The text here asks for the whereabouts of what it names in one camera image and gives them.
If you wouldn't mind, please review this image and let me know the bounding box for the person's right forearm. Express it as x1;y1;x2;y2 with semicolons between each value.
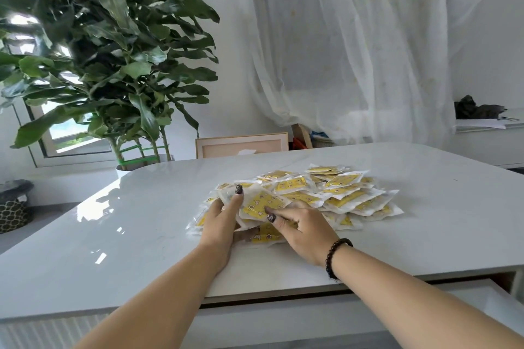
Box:
334;244;524;349

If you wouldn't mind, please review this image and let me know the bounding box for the dark patterned basket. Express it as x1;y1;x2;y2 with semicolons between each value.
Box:
0;197;32;234

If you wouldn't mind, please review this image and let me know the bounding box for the dark bead bracelet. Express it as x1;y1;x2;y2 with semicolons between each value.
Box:
325;238;354;281

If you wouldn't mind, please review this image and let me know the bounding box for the white drawer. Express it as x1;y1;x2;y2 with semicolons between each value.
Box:
180;277;524;349

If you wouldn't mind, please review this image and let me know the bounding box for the brown cardboard box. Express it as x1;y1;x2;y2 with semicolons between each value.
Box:
291;123;314;149

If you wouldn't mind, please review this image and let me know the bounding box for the black plastic bag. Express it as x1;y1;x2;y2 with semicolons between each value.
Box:
454;95;508;119

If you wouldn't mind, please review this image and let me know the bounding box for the white sheer dust cover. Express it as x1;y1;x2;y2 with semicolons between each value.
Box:
245;0;492;149

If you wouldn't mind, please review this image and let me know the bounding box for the white plant pot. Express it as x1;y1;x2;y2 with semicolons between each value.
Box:
116;154;175;180

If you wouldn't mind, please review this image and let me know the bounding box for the wooden picture frame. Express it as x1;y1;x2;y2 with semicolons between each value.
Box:
195;132;290;160

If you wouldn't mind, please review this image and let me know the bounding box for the person's left hand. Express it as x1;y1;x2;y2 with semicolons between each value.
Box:
198;184;261;275

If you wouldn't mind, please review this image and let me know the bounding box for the large green leafy plant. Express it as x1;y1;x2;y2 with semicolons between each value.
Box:
0;0;221;172

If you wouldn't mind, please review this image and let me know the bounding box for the white side cabinet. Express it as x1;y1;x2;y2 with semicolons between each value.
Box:
454;107;524;170

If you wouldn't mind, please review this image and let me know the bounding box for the person's left forearm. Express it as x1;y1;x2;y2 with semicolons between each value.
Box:
73;244;232;349

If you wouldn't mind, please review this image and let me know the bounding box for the pile of yellow packets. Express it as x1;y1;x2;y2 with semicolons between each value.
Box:
186;163;405;247

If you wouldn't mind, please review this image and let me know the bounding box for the person's right hand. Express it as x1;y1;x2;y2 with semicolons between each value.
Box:
265;200;341;268

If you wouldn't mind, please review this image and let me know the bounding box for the small white framed window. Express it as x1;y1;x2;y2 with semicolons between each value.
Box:
12;95;120;169

